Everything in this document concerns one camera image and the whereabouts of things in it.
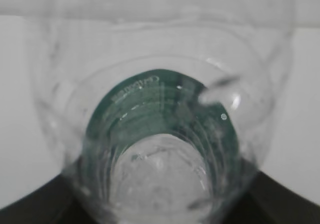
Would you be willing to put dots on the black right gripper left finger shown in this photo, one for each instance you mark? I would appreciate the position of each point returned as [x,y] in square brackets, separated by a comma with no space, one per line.
[54,202]

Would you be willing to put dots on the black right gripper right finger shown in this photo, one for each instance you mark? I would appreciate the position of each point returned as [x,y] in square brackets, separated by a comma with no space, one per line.
[268,202]

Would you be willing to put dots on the clear water bottle green label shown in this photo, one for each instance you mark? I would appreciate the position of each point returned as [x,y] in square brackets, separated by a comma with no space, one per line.
[158,111]

